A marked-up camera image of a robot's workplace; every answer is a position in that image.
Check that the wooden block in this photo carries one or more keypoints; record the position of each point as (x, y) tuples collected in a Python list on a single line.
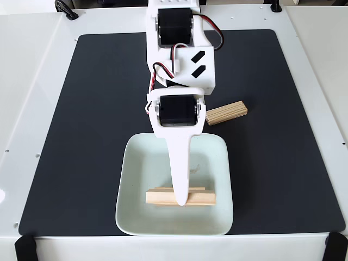
[(160, 198), (163, 188), (231, 111)]

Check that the pale green square plate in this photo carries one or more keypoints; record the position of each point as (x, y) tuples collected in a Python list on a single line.
[(136, 163)]

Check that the black rubber mat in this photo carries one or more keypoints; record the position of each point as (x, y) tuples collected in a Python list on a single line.
[(81, 136)]

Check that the black table clamp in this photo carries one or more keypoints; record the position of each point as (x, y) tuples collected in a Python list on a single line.
[(276, 6), (66, 9)]

